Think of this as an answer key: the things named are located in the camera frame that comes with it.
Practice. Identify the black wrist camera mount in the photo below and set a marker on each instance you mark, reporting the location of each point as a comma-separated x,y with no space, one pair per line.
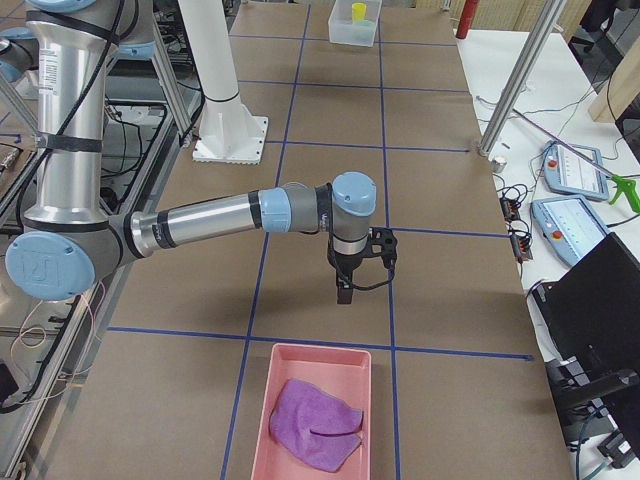
382,243

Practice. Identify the aluminium frame post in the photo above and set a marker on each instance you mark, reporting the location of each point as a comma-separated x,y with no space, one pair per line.
524,64

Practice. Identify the pale green bowl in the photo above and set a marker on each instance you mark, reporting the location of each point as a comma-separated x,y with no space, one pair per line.
363,23

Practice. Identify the green handled reacher grabber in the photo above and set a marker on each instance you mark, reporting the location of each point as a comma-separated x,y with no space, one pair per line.
625,186

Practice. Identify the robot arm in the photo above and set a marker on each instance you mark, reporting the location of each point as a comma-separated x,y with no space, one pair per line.
84,224

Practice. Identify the pink plastic bin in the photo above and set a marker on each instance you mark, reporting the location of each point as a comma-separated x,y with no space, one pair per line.
342,372

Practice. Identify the purple microfiber cloth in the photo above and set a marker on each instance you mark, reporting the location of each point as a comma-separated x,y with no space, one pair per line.
314,426

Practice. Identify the left teach pendant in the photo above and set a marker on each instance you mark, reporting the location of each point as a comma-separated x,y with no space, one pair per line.
566,173

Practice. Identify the red fire extinguisher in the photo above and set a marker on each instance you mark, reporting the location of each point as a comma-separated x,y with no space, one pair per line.
466,18

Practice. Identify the yellow plastic cup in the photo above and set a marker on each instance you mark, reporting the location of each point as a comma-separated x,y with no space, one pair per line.
358,12

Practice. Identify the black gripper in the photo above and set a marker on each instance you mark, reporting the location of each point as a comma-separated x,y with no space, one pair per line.
347,265

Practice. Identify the right teach pendant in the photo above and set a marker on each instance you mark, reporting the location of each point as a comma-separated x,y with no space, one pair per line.
570,225

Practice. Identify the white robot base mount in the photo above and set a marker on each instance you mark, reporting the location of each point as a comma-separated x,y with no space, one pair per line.
228,132

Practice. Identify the teach pendant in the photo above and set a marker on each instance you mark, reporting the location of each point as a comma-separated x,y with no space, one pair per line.
566,173
570,225

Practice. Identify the clear plastic bin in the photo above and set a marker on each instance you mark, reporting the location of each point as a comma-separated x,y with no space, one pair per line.
341,30

